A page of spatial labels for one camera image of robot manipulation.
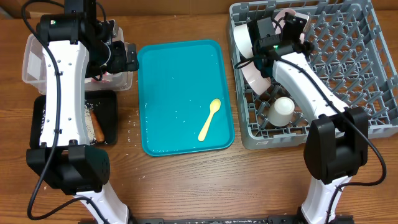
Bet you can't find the pink bowl with rice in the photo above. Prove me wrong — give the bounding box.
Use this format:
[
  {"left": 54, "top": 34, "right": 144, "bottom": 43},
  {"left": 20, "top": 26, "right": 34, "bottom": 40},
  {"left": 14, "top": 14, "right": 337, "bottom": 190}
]
[{"left": 272, "top": 8, "right": 310, "bottom": 44}]

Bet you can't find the white bowl with food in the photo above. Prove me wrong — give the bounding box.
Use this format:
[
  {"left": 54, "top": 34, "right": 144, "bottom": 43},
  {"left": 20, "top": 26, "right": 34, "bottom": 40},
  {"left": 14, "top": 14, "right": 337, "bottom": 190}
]
[{"left": 233, "top": 24, "right": 254, "bottom": 58}]

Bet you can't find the white round plate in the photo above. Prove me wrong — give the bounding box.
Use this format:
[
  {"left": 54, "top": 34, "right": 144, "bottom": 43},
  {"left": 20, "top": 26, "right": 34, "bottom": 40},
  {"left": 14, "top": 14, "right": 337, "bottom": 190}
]
[{"left": 241, "top": 62, "right": 271, "bottom": 95}]

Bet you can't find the fried sausage stick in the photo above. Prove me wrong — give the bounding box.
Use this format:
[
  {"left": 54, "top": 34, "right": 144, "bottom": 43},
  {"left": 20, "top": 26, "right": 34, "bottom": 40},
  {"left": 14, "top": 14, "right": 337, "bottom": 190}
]
[{"left": 89, "top": 110, "right": 105, "bottom": 142}]

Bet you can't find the white paper cup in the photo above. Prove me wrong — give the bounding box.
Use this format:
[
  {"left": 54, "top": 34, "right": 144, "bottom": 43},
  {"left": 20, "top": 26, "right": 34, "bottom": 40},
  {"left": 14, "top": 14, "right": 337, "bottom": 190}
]
[{"left": 268, "top": 97, "right": 295, "bottom": 127}]

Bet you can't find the yellow plastic spoon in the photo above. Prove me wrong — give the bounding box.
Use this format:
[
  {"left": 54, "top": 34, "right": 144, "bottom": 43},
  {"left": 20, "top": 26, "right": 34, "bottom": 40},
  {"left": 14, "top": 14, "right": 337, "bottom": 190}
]
[{"left": 198, "top": 98, "right": 221, "bottom": 142}]

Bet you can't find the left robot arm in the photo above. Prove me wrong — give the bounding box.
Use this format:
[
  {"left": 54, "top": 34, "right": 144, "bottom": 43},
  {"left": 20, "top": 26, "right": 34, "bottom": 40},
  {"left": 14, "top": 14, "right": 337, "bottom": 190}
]
[{"left": 26, "top": 1, "right": 139, "bottom": 223}]

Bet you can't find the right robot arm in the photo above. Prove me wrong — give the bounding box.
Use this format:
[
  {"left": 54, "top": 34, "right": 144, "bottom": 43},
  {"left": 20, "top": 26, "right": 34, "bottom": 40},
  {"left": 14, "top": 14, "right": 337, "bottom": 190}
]
[{"left": 239, "top": 9, "right": 369, "bottom": 223}]

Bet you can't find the grey dishwasher rack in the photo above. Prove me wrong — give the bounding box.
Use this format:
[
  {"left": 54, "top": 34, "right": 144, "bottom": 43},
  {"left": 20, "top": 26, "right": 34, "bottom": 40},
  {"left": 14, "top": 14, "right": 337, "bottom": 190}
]
[{"left": 229, "top": 1, "right": 397, "bottom": 149}]

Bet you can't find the black plastic tray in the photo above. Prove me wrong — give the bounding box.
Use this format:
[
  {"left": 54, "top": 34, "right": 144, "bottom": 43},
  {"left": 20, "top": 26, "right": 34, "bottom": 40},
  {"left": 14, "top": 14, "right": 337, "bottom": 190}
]
[{"left": 29, "top": 90, "right": 118, "bottom": 149}]

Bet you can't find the teal serving tray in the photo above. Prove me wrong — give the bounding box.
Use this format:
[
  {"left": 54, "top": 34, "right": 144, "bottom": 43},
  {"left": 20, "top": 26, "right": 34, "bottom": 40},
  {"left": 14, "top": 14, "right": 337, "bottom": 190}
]
[{"left": 137, "top": 39, "right": 235, "bottom": 157}]

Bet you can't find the pile of white rice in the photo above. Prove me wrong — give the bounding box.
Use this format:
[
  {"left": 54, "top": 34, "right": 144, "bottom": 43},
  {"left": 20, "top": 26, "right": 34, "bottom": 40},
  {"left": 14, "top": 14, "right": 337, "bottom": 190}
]
[{"left": 85, "top": 106, "right": 96, "bottom": 144}]

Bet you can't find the clear plastic bin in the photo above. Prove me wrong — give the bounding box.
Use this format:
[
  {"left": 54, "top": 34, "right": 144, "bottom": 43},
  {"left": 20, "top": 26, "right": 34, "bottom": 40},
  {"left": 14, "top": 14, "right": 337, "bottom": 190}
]
[{"left": 22, "top": 34, "right": 133, "bottom": 95}]

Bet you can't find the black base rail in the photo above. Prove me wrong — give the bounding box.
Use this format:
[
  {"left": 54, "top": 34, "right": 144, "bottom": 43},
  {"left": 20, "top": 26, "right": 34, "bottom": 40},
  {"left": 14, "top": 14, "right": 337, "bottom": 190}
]
[{"left": 77, "top": 214, "right": 355, "bottom": 224}]

